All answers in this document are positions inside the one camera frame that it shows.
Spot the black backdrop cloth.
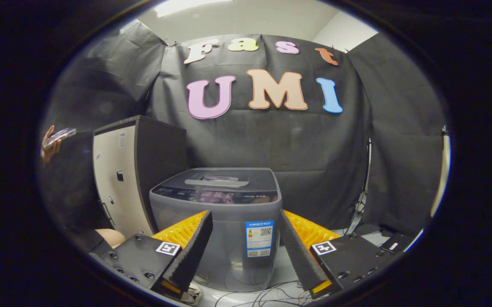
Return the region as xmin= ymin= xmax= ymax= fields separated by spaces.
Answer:
xmin=41 ymin=21 xmax=445 ymax=235

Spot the smartphone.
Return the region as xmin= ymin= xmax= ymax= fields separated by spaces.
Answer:
xmin=43 ymin=127 xmax=77 ymax=150

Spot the thin light stand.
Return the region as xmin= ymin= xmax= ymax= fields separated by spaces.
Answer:
xmin=344 ymin=139 xmax=372 ymax=235

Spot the white shoe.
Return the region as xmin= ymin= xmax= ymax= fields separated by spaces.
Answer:
xmin=182 ymin=284 xmax=204 ymax=305

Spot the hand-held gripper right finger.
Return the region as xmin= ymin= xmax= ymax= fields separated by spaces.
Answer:
xmin=278 ymin=209 xmax=394 ymax=298

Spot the grey washing machine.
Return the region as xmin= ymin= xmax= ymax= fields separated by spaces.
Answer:
xmin=149 ymin=167 xmax=283 ymax=293

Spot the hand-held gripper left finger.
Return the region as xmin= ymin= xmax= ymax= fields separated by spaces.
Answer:
xmin=100 ymin=210 xmax=214 ymax=299

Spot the tangle of thin cables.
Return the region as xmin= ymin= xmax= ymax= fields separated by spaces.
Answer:
xmin=214 ymin=279 xmax=315 ymax=307

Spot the flat black box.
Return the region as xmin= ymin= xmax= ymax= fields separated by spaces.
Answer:
xmin=378 ymin=232 xmax=417 ymax=254

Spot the dark washing machine lid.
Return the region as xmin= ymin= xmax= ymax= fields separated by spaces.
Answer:
xmin=161 ymin=168 xmax=277 ymax=194

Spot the dark cabinet with beige door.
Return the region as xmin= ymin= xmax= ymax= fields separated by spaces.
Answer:
xmin=93 ymin=115 xmax=188 ymax=239

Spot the white pole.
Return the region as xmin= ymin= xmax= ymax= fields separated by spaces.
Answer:
xmin=430 ymin=125 xmax=451 ymax=217

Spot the ceiling light panel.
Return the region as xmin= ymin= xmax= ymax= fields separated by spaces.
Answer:
xmin=154 ymin=0 xmax=234 ymax=17

